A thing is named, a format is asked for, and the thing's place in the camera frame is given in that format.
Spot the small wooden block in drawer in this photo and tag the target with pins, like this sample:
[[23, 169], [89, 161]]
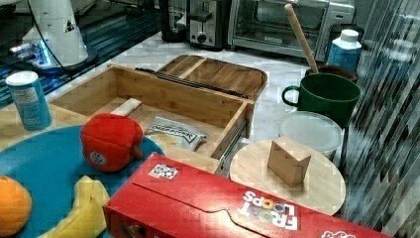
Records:
[[132, 108]]

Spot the orange plush fruit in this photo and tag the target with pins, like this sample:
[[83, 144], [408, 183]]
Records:
[[15, 206]]

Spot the wooden bamboo drawer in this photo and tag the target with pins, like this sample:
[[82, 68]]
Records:
[[222, 116]]

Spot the green mug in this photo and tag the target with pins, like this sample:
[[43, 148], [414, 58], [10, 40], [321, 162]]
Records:
[[325, 93]]

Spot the round wooden board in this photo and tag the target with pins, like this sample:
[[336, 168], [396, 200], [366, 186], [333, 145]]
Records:
[[323, 188]]

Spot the red Froot Loops box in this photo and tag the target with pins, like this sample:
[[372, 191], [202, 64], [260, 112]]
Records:
[[167, 199]]

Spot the silver toaster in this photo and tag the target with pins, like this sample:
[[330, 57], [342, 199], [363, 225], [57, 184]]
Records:
[[209, 22]]

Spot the blue cylindrical can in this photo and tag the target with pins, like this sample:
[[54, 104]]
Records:
[[29, 98]]

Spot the blue round plate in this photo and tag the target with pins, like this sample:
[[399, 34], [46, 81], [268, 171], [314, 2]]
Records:
[[48, 166]]

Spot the silver toaster oven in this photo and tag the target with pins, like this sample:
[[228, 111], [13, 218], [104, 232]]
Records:
[[263, 25]]

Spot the wooden cube block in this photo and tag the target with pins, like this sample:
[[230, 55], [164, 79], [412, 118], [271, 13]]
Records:
[[288, 160]]

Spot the wooden tray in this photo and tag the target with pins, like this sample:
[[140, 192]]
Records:
[[239, 80]]

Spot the black coffee maker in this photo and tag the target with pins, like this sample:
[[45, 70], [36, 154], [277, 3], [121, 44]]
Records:
[[173, 16]]

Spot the yellow plush banana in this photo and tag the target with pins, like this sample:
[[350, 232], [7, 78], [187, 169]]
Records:
[[86, 218]]

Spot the wooden pestle stick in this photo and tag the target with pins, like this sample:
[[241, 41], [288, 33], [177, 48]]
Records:
[[295, 25]]

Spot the dark brown bowl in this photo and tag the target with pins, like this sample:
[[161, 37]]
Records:
[[340, 71]]

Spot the white foil snack packet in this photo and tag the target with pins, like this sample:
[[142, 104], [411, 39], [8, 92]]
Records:
[[169, 132]]

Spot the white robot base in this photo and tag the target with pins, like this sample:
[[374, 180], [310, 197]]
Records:
[[55, 42]]

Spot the clear lidded plastic container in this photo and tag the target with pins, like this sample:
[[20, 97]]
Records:
[[313, 130]]

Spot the red plush apple toy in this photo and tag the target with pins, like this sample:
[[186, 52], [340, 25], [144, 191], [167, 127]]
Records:
[[110, 142]]

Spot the blue bottle white cap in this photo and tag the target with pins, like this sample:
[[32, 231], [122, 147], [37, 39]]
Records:
[[345, 51]]

